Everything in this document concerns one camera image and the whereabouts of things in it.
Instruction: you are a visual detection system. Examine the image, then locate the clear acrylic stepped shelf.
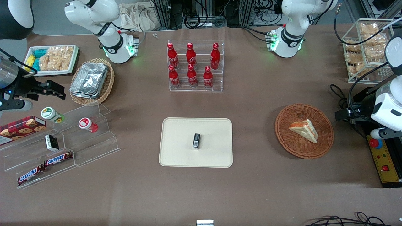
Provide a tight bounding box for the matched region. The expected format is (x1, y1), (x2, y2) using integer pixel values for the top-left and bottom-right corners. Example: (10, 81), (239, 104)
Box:
(3, 103), (121, 189)

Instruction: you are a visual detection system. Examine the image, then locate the red emergency stop button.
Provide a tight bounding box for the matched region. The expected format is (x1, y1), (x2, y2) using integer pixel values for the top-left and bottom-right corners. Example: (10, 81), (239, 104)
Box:
(369, 137), (383, 150)

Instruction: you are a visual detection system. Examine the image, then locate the beige cloth bag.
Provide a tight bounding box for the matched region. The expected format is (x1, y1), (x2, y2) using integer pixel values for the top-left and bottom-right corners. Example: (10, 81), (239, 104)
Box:
(119, 3), (158, 32)

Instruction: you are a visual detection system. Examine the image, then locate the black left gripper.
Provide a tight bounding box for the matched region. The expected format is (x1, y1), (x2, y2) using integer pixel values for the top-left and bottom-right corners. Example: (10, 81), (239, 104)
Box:
(334, 100), (376, 124)

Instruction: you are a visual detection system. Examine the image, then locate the stack of foil containers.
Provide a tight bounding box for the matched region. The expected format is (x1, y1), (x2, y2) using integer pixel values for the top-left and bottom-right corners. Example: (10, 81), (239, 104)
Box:
(69, 62), (109, 100)

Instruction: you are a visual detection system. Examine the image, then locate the round brown wicker basket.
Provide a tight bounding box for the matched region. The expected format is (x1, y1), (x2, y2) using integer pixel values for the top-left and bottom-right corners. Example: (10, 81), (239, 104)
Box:
(274, 103), (334, 159)

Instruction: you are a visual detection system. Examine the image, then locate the clear acrylic bottle rack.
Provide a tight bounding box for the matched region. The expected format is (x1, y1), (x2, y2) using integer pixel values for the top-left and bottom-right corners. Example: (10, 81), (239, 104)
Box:
(167, 40), (225, 93)

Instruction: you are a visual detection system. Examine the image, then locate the Snickers chocolate bar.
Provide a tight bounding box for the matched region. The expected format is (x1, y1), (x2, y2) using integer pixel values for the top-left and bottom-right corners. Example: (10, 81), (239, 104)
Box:
(43, 151), (73, 167)
(17, 164), (46, 186)

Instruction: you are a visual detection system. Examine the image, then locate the black and white small carton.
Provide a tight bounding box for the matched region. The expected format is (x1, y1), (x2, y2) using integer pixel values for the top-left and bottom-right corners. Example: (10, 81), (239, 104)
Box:
(44, 134), (60, 152)

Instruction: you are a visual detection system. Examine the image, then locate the oval tan wicker basket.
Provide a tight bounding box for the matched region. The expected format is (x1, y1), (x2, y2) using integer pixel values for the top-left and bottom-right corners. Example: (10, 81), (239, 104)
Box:
(69, 58), (115, 106)

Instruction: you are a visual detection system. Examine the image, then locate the bag of rice crackers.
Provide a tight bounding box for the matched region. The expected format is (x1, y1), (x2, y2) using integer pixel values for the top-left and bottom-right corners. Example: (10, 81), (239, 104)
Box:
(38, 46), (74, 72)

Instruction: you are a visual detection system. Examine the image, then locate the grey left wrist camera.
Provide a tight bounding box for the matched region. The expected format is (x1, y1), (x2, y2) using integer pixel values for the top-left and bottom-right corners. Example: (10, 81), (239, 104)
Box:
(370, 127), (402, 140)

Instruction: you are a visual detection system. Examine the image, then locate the beige plastic tray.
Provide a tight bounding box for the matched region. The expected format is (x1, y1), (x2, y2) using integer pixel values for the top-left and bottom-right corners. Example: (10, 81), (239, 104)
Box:
(158, 117), (234, 169)

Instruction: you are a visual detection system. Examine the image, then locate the black appliance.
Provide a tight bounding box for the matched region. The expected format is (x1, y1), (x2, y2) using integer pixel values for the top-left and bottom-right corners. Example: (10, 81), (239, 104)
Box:
(347, 83), (402, 189)

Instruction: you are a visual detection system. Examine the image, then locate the yellow control box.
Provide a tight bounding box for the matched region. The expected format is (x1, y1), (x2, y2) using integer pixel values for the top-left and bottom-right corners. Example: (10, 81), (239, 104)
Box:
(366, 138), (402, 188)

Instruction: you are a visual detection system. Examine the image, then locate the yellow snack packet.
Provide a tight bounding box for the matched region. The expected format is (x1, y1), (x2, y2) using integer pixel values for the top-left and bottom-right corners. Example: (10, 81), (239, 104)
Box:
(24, 54), (35, 72)

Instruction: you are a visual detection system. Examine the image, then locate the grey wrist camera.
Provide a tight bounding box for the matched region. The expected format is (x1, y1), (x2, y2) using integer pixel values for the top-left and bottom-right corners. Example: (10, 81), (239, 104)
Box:
(0, 99), (33, 113)
(370, 127), (402, 140)

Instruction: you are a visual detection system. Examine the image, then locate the red cookie box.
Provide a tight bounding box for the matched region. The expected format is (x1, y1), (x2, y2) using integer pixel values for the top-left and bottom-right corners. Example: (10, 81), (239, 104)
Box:
(0, 116), (47, 146)

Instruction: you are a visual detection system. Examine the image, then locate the white snack tray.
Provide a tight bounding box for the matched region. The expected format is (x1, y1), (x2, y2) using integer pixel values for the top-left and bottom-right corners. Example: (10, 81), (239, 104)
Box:
(24, 44), (79, 77)

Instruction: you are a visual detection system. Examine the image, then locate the triangular sandwich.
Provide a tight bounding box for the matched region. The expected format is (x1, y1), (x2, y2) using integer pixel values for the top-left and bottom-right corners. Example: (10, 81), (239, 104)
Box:
(288, 118), (318, 144)

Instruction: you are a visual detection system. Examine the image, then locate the green capped drink cup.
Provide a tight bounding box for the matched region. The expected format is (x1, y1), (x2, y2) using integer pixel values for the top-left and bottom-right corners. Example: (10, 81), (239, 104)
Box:
(41, 107), (66, 124)

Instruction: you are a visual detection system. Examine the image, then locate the aluminium frame post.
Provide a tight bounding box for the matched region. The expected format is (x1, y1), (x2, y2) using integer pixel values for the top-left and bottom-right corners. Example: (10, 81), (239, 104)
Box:
(151, 0), (172, 30)
(239, 0), (255, 27)

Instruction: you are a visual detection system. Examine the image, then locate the bagged fried snack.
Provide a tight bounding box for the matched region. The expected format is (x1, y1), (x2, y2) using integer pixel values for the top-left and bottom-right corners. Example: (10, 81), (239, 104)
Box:
(364, 44), (392, 61)
(344, 52), (364, 64)
(359, 23), (381, 35)
(347, 62), (367, 78)
(344, 39), (362, 53)
(363, 33), (388, 46)

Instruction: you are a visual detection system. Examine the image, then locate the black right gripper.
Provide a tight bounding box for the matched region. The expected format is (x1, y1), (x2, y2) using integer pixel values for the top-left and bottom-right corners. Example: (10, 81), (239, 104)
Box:
(13, 67), (66, 101)

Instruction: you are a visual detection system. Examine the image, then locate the coiled black cable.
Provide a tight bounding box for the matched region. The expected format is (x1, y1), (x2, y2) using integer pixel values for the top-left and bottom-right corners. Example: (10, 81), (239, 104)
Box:
(183, 12), (202, 29)

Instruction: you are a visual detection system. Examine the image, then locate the white wire rack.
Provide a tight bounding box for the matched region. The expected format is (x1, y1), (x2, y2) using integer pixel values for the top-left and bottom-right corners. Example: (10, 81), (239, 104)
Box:
(340, 18), (402, 84)

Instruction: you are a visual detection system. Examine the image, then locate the red cola bottle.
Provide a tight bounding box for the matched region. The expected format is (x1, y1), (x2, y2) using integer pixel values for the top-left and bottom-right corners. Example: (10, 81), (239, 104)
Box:
(168, 64), (181, 89)
(186, 42), (198, 68)
(210, 42), (221, 70)
(187, 63), (198, 88)
(203, 65), (214, 89)
(167, 42), (180, 70)

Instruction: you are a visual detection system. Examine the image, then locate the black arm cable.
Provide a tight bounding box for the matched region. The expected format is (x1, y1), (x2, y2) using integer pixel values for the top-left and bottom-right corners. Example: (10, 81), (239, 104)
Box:
(334, 3), (402, 46)

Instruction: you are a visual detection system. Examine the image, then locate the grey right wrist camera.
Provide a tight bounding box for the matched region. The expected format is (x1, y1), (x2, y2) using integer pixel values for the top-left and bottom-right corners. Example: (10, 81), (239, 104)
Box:
(0, 99), (33, 113)

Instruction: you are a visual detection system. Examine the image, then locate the black power cable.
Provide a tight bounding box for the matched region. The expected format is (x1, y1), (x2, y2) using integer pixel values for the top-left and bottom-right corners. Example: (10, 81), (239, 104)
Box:
(329, 84), (356, 111)

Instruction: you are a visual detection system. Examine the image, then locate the black cable bundle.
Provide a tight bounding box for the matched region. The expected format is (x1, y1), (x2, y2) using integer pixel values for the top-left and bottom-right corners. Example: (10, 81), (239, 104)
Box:
(304, 212), (397, 226)

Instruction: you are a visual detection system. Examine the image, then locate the red capped drink cup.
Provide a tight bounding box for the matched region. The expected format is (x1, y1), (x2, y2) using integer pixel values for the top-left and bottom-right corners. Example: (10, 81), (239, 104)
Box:
(78, 117), (99, 133)

